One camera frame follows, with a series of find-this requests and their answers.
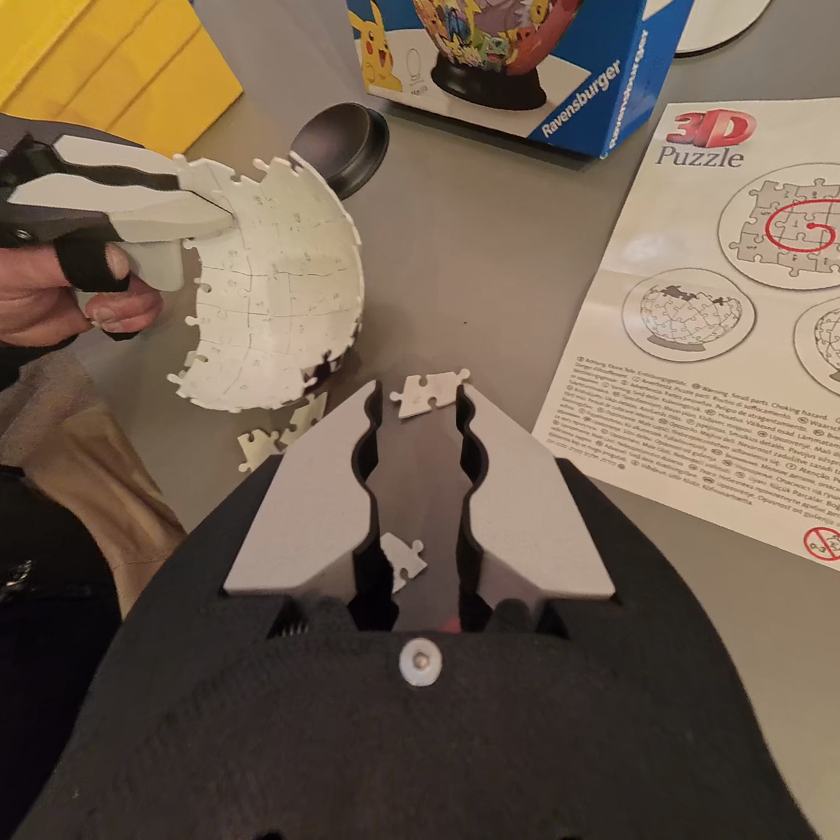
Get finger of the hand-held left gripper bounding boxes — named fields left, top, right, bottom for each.
left=5, top=174, right=242, bottom=245
left=51, top=133, right=193, bottom=193

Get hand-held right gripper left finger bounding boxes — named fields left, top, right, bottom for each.
left=222, top=379, right=400, bottom=626

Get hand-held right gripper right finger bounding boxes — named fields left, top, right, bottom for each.
left=456, top=384, right=618, bottom=626

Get partly built white puzzle ball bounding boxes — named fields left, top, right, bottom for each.
left=166, top=152, right=366, bottom=413

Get single curved puzzle piece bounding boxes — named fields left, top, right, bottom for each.
left=279, top=392, right=330, bottom=447
left=379, top=532, right=429, bottom=595
left=236, top=430, right=283, bottom=475

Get two joined white puzzle pieces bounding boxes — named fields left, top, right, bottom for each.
left=389, top=369, right=472, bottom=421

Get black round ball stand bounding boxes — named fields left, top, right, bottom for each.
left=289, top=103, right=391, bottom=200

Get blue cartoon puzzle box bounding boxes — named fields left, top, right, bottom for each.
left=346, top=0, right=695, bottom=161

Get person's left hand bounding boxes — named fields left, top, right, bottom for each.
left=0, top=243, right=166, bottom=350

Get yellow plastic bin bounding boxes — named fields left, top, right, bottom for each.
left=0, top=0, right=245, bottom=158

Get folded paper instruction leaflet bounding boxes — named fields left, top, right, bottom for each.
left=532, top=97, right=840, bottom=580

